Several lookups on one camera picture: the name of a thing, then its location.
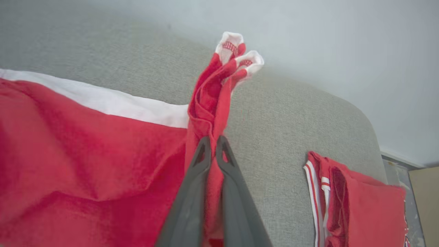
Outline red garment white side stripe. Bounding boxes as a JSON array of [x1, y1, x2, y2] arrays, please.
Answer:
[[0, 32, 265, 247]]

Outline grey fabric sofa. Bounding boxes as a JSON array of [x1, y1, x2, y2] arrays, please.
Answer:
[[0, 0, 389, 247]]

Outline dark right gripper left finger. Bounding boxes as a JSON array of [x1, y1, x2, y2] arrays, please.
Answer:
[[156, 136, 212, 247]]

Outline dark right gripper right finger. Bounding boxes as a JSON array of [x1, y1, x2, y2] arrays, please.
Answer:
[[216, 135, 273, 247]]

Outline beige board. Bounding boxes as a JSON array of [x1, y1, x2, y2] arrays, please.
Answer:
[[408, 166, 439, 247]]

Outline red jersey white sleeves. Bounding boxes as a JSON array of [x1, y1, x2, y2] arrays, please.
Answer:
[[303, 151, 411, 247]]

